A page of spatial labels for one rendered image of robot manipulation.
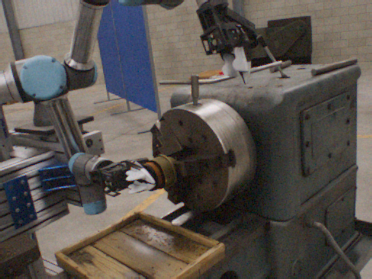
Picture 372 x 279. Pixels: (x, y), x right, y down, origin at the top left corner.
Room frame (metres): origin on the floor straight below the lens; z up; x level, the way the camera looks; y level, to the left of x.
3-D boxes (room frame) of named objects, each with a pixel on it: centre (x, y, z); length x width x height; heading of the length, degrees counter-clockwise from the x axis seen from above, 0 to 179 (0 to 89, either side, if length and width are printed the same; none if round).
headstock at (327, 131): (1.36, -0.31, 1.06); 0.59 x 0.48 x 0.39; 133
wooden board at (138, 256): (0.89, 0.17, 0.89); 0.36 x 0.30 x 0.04; 43
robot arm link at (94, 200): (1.13, 0.32, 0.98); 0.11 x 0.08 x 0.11; 18
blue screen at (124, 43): (7.85, 1.13, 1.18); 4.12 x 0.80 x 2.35; 21
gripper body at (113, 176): (0.99, 0.21, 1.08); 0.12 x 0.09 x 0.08; 43
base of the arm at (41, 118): (1.48, 0.52, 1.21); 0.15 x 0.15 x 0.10
